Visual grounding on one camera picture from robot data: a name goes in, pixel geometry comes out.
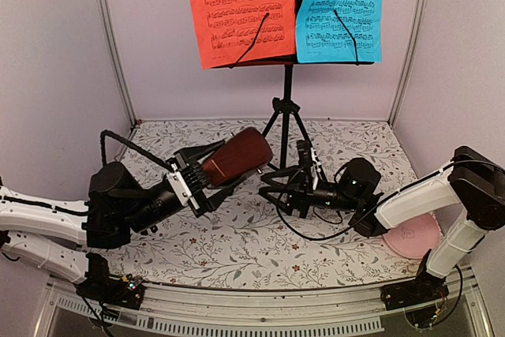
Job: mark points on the left aluminium frame post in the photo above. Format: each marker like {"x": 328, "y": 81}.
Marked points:
{"x": 116, "y": 62}

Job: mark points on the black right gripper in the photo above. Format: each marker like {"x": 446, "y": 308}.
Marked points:
{"x": 297, "y": 200}

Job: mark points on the blue sheet music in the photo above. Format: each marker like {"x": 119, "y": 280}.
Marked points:
{"x": 339, "y": 31}

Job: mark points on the pink plastic plate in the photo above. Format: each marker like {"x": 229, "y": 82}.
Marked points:
{"x": 415, "y": 237}

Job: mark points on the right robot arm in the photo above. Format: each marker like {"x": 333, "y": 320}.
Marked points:
{"x": 468, "y": 179}

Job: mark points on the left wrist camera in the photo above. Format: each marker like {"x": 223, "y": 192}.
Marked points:
{"x": 180, "y": 188}

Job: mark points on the right aluminium frame post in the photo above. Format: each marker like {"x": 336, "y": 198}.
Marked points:
{"x": 408, "y": 61}

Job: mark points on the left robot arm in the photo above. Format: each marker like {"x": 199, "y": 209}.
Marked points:
{"x": 62, "y": 237}

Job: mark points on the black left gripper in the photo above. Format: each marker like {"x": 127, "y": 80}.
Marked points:
{"x": 188, "y": 155}

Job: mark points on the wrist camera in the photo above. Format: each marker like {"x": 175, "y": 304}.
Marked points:
{"x": 309, "y": 155}
{"x": 180, "y": 188}

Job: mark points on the brown wooden metronome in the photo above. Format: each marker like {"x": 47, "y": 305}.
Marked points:
{"x": 246, "y": 151}

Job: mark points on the black music stand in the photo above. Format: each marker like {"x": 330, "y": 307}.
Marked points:
{"x": 284, "y": 108}

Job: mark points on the red sheet music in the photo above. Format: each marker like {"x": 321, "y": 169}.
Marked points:
{"x": 229, "y": 32}

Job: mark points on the aluminium frame post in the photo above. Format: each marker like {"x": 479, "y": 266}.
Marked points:
{"x": 116, "y": 62}
{"x": 408, "y": 61}

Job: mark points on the front aluminium rail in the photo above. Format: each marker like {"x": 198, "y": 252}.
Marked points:
{"x": 346, "y": 311}

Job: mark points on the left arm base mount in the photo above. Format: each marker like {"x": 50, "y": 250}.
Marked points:
{"x": 126, "y": 291}

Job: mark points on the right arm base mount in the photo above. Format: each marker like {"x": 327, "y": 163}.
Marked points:
{"x": 423, "y": 288}

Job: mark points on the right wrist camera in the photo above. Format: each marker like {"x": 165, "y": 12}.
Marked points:
{"x": 309, "y": 155}

